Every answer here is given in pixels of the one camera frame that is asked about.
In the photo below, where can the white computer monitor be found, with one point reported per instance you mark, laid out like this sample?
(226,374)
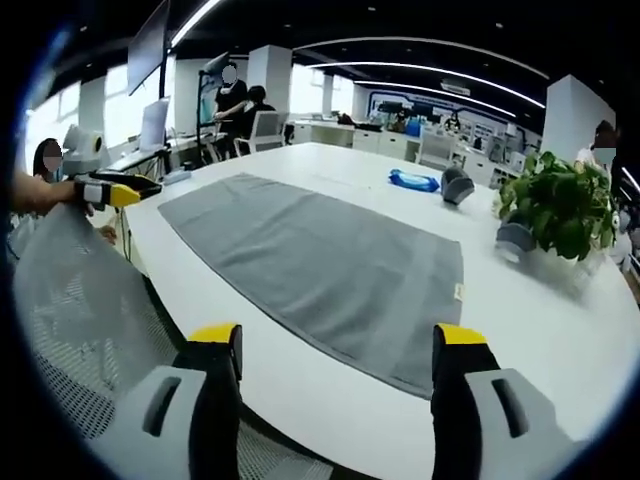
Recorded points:
(154,122)

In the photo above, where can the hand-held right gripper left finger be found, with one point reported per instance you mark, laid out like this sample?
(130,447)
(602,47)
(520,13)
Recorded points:
(172,400)

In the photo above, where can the large dark screen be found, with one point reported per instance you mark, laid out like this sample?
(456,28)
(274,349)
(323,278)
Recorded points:
(146,50)

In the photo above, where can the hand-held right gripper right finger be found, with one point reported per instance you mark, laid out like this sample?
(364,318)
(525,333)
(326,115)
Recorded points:
(500,415)

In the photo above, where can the grey towel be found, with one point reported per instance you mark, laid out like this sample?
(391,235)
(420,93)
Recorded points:
(320,260)

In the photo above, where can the green potted plant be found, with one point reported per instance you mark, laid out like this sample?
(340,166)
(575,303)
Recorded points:
(555,210)

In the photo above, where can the grey mesh office chair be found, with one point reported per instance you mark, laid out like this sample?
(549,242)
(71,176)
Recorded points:
(80,320)

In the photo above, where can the black lamp stand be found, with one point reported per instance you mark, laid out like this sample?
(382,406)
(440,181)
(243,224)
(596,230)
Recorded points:
(202,115)

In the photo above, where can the light blue box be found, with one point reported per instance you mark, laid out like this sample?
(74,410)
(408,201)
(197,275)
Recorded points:
(178,178)

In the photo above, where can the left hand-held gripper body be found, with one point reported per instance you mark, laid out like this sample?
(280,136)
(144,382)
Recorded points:
(91,192)

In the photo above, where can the white office chair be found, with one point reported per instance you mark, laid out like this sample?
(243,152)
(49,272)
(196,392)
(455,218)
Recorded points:
(437,149)
(267,131)

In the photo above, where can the person's left hand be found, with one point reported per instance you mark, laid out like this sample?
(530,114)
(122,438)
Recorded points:
(89,209)

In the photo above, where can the blue wipes packet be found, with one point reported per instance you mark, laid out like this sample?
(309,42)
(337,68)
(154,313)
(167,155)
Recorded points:
(414,180)

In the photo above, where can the white table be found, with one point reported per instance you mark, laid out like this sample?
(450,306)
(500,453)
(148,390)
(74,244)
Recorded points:
(525,350)

